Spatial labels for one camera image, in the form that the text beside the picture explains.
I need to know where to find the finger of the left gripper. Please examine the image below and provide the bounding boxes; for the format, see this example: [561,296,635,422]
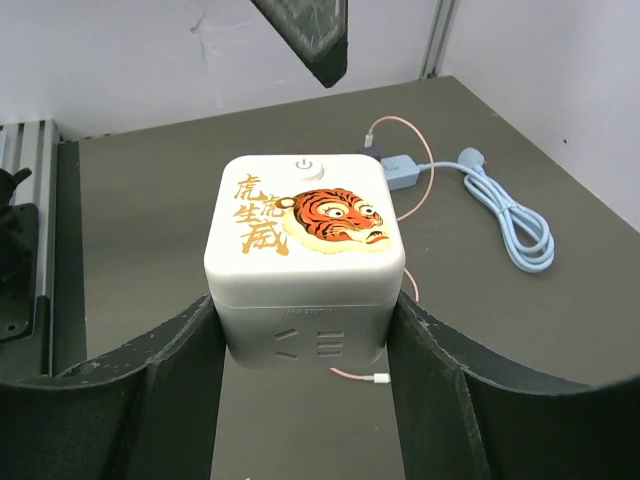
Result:
[251,0,348,88]

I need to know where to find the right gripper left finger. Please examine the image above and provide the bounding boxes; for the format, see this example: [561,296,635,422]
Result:
[1,295,226,479]

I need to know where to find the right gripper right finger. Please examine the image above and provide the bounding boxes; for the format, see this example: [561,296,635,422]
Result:
[388,294,639,479]

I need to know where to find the pink usb cable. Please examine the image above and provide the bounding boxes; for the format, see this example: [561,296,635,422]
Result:
[329,115,435,386]

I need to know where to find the grey usb wall adapter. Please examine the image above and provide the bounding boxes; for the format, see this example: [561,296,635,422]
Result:
[357,144,382,158]

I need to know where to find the small white plug adapter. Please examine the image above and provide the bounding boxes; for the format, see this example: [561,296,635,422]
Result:
[203,154,405,368]

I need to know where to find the light blue power strip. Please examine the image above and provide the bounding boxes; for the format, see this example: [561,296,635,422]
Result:
[379,145,556,274]

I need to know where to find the right aluminium frame post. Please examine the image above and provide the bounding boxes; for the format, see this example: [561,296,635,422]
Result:
[418,0,460,79]

